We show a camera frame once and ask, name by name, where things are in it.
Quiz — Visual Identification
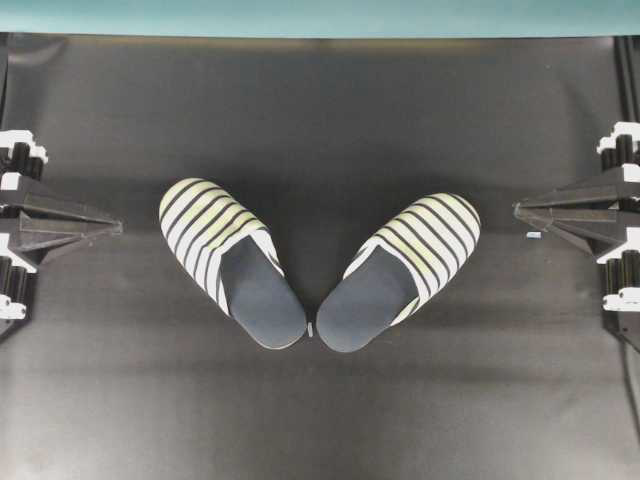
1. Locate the left striped slipper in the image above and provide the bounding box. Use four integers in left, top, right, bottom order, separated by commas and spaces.
158, 178, 307, 350

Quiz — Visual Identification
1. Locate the striped slipper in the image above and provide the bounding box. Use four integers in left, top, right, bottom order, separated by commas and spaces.
316, 193, 481, 353
158, 178, 307, 350

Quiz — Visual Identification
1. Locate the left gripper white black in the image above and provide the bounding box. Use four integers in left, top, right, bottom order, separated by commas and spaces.
1, 130, 123, 320

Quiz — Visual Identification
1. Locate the right striped slipper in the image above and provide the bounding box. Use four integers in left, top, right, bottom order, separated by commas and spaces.
316, 193, 481, 353

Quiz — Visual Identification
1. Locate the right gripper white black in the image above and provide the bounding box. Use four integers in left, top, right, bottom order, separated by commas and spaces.
514, 122, 639, 336

